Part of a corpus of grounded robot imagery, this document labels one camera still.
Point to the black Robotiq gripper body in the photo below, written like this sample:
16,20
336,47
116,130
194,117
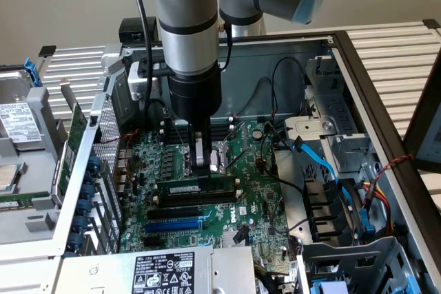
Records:
194,94

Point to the green RAM stick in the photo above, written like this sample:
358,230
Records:
17,204
179,186

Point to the black RAM slot bank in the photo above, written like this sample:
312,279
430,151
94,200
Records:
193,201
220,132

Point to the metal CPU socket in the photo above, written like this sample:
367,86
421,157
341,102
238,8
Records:
216,163

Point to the thin metal locking lever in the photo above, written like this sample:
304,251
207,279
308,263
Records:
180,135
237,161

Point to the metal socket cover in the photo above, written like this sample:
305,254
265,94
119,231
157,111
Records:
245,134

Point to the round coin battery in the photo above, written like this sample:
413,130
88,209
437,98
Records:
257,134

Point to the green Dell motherboard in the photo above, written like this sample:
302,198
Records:
255,184

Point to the long black expansion slot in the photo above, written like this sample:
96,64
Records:
172,213

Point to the open grey PC case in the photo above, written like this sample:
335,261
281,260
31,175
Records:
262,91

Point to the blue expansion slot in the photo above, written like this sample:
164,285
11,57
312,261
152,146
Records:
172,228

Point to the small silver heat sink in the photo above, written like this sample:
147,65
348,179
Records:
234,239

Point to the black box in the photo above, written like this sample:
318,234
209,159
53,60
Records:
132,30

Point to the short black expansion slot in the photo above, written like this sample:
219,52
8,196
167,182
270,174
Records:
152,242

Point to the blue slot retention clip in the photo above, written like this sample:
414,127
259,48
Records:
94,164
74,240
83,206
80,222
87,191

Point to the green graphics card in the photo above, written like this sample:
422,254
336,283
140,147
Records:
74,128

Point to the black fan shroud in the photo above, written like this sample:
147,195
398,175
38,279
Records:
324,204

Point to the grey metal disk bay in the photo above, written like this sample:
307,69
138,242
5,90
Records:
341,108

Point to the silver power supply with label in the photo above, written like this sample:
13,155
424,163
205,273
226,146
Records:
103,273

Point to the grey metal drive cage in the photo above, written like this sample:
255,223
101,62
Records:
344,256

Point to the hard disk with white label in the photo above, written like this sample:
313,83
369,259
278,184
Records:
20,125

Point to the bare silver hard disk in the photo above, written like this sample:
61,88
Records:
13,87

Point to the silver CPU chip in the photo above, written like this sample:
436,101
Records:
7,177

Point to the dark framed monitor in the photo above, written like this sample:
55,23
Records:
418,128

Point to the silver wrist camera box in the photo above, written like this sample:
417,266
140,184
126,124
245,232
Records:
138,84

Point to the blue plastic disk bracket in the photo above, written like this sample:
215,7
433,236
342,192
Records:
34,73

